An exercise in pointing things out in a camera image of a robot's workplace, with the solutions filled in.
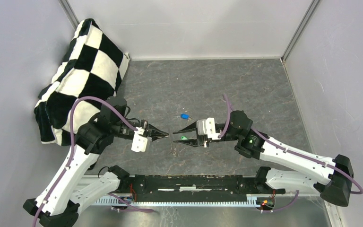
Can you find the black white checkered blanket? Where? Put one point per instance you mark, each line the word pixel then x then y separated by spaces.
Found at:
pixel 92 66

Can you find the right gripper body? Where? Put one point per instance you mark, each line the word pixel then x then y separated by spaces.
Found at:
pixel 202 138

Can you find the white slotted cable duct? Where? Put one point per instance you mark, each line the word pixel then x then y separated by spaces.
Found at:
pixel 108 200

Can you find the blue tagged key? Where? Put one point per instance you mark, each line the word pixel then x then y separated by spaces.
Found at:
pixel 185 116

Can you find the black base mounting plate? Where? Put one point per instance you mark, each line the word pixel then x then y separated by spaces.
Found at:
pixel 193 188

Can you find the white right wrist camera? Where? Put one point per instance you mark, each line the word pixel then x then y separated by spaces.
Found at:
pixel 207 127

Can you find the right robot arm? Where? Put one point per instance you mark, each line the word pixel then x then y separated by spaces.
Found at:
pixel 331 178

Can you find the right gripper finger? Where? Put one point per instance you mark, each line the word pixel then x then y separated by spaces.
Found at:
pixel 189 142
pixel 192 127

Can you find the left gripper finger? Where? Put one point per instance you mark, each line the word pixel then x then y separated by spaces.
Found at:
pixel 154 132
pixel 154 138

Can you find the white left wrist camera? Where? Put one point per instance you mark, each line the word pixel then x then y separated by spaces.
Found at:
pixel 140 143

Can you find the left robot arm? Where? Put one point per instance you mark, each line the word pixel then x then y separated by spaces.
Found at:
pixel 60 204

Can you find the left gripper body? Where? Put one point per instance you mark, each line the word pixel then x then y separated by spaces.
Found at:
pixel 125 130

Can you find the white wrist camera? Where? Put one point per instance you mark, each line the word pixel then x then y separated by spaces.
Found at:
pixel 140 143
pixel 207 127

